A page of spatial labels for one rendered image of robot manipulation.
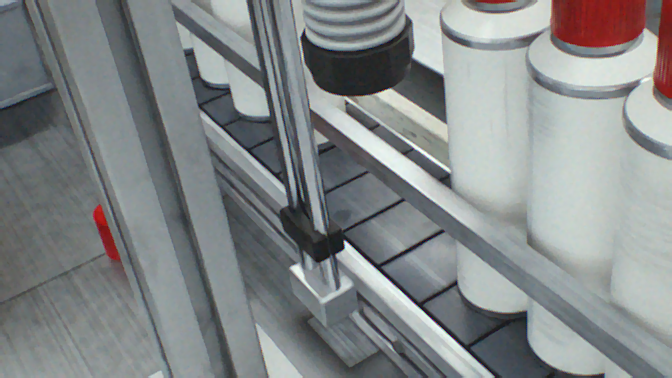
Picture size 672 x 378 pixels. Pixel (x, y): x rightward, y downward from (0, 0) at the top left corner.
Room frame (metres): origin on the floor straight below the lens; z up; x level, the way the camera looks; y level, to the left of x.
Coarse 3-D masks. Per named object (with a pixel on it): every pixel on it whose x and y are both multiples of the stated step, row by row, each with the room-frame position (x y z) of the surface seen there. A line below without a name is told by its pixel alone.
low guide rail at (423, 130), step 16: (368, 96) 0.50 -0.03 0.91; (384, 96) 0.49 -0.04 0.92; (400, 96) 0.49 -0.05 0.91; (384, 112) 0.49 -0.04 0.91; (400, 112) 0.47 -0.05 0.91; (416, 112) 0.47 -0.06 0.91; (400, 128) 0.47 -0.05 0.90; (416, 128) 0.46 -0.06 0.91; (432, 128) 0.45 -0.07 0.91; (416, 144) 0.46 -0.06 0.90; (432, 144) 0.44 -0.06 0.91; (448, 160) 0.43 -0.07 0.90
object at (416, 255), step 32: (192, 64) 0.64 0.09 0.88; (224, 96) 0.59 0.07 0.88; (224, 128) 0.55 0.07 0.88; (256, 128) 0.53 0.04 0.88; (384, 128) 0.51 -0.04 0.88; (320, 160) 0.48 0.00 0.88; (352, 160) 0.48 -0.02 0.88; (416, 160) 0.47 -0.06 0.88; (352, 192) 0.44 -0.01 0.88; (384, 192) 0.44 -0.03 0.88; (352, 224) 0.41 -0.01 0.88; (384, 224) 0.41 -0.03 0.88; (416, 224) 0.40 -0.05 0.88; (384, 256) 0.38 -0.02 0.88; (416, 256) 0.38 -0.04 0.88; (448, 256) 0.37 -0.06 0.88; (416, 288) 0.35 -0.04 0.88; (448, 288) 0.35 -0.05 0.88; (448, 320) 0.32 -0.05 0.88; (480, 320) 0.32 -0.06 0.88; (512, 320) 0.32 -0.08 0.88; (480, 352) 0.30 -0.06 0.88; (512, 352) 0.30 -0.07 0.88
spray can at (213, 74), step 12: (192, 0) 0.60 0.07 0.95; (204, 0) 0.59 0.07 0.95; (192, 36) 0.61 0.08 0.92; (204, 48) 0.60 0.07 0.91; (204, 60) 0.60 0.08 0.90; (216, 60) 0.59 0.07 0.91; (204, 72) 0.60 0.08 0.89; (216, 72) 0.60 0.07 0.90; (204, 84) 0.61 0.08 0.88; (216, 84) 0.60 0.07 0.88; (228, 84) 0.59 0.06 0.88
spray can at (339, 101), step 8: (296, 0) 0.49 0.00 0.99; (296, 8) 0.49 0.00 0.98; (296, 16) 0.49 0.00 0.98; (296, 24) 0.49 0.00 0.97; (304, 24) 0.50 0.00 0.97; (304, 64) 0.49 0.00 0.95; (312, 80) 0.50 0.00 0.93; (312, 88) 0.49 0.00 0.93; (328, 96) 0.50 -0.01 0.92; (336, 96) 0.50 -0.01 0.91; (336, 104) 0.50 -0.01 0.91; (344, 104) 0.51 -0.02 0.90; (320, 136) 0.49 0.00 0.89; (320, 144) 0.49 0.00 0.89; (328, 144) 0.50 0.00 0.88
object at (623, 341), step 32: (192, 32) 0.56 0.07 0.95; (224, 32) 0.52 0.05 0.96; (256, 64) 0.48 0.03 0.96; (320, 96) 0.43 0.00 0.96; (320, 128) 0.41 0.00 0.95; (352, 128) 0.39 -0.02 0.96; (384, 160) 0.36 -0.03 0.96; (416, 192) 0.33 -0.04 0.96; (448, 192) 0.33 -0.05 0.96; (448, 224) 0.31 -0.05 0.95; (480, 224) 0.30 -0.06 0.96; (480, 256) 0.29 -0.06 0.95; (512, 256) 0.28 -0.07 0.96; (544, 288) 0.26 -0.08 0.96; (576, 288) 0.25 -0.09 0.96; (576, 320) 0.24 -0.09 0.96; (608, 320) 0.23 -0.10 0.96; (608, 352) 0.23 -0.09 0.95; (640, 352) 0.22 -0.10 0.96
